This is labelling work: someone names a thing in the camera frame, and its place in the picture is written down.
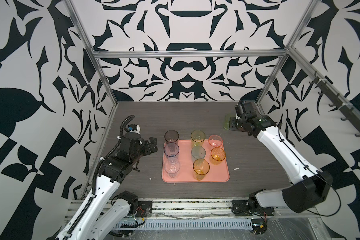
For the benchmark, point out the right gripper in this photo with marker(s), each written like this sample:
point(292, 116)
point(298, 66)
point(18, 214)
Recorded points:
point(232, 123)

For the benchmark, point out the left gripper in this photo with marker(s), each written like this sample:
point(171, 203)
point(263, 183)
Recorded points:
point(147, 149)

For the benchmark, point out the green glass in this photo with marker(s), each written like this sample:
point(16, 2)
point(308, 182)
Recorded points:
point(226, 124)
point(197, 138)

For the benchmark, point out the pink glass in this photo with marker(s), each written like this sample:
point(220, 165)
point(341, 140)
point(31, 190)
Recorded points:
point(215, 141)

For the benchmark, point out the blue glass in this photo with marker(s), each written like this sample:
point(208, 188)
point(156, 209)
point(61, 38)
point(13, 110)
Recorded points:
point(171, 151)

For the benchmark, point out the dark smoky glass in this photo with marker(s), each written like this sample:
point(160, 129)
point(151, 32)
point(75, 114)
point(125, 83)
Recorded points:
point(171, 137)

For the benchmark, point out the clear glass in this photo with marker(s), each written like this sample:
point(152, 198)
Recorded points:
point(172, 167)

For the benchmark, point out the short amber glass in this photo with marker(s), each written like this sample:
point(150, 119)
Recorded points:
point(217, 156)

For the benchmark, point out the pink tray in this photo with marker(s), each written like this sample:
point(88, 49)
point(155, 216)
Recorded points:
point(186, 174)

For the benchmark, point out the teal glass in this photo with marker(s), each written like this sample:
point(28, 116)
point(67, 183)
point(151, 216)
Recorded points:
point(198, 152)

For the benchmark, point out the tall amber glass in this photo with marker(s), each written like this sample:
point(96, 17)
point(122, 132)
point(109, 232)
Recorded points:
point(201, 168)

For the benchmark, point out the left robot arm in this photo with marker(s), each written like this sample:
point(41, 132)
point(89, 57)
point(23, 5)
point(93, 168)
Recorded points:
point(89, 222)

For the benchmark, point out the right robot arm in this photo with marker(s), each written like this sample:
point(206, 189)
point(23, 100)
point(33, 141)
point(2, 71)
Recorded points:
point(309, 186)

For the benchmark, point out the small circuit board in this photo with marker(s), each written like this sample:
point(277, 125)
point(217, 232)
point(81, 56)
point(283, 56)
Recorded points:
point(259, 227)

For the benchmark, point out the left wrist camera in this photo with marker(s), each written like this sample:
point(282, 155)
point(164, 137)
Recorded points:
point(133, 128)

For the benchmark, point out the white cable duct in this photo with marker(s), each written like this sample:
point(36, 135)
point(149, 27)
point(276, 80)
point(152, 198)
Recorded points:
point(191, 224)

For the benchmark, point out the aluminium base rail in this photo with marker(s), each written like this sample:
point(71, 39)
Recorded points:
point(194, 208)

